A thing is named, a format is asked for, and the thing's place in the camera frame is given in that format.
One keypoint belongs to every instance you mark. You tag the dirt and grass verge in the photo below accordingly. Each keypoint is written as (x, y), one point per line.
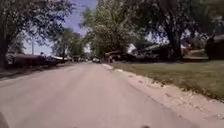
(20, 71)

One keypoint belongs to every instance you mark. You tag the dark bush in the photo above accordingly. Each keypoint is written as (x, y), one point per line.
(215, 46)

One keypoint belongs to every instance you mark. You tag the large spreading tree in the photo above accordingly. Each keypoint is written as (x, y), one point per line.
(175, 43)

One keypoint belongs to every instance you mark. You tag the white car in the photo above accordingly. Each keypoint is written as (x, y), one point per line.
(96, 60)

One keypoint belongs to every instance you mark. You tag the small green tree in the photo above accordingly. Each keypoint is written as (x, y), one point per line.
(68, 43)

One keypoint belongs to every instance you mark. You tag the dark building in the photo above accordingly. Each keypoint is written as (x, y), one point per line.
(153, 51)

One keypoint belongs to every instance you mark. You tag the grey asphalt road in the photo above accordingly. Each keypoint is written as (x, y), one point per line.
(83, 96)

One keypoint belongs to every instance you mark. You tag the large dark-trunked tree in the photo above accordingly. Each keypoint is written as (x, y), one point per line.
(5, 43)

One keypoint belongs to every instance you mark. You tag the dark hedge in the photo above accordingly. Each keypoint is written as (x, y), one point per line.
(30, 60)

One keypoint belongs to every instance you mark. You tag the pole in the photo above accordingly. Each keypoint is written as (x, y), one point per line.
(32, 46)

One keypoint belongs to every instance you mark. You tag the grass lawn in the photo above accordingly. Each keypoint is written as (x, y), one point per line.
(186, 75)

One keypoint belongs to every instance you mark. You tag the tall leafy tree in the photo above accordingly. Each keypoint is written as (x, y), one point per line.
(106, 30)

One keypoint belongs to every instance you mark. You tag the pale kerb strip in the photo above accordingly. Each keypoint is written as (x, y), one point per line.
(166, 96)

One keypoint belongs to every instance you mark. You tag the brown house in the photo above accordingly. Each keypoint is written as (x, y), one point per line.
(195, 52)

